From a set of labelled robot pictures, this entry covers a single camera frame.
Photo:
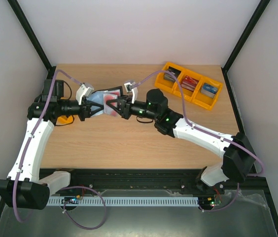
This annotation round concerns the blue card stack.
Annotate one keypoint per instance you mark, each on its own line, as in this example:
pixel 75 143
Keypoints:
pixel 209 90

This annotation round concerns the black card stack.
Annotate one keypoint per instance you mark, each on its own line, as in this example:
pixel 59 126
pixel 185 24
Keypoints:
pixel 171 74

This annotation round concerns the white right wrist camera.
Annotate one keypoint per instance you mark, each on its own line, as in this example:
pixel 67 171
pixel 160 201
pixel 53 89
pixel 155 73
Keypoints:
pixel 130 87

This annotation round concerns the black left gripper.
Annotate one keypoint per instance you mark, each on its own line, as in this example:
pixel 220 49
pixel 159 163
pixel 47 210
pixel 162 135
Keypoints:
pixel 86 112

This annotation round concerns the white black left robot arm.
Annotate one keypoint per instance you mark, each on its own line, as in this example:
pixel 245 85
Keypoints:
pixel 23 187

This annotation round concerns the yellow three-compartment tray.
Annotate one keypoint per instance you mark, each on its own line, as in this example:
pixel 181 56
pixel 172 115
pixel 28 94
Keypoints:
pixel 197 89

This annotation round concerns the white slotted cable duct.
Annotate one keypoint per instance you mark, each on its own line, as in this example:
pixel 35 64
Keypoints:
pixel 125 201

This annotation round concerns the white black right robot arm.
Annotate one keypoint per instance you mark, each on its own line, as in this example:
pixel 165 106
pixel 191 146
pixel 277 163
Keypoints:
pixel 235 151

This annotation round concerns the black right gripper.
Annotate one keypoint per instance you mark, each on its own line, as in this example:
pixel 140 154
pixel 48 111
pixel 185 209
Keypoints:
pixel 124 108

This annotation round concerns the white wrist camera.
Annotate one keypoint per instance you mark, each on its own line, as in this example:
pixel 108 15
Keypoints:
pixel 130 87
pixel 84 91

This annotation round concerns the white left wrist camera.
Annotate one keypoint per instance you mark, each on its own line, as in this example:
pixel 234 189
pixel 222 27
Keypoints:
pixel 84 91

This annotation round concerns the black aluminium frame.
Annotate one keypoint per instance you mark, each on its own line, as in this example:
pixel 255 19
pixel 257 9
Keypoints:
pixel 243 38

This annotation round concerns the red card stack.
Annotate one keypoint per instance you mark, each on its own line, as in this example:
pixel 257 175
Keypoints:
pixel 189 83

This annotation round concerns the small yellow plastic bin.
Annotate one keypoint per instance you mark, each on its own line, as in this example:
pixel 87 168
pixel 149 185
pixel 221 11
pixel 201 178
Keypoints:
pixel 63 120

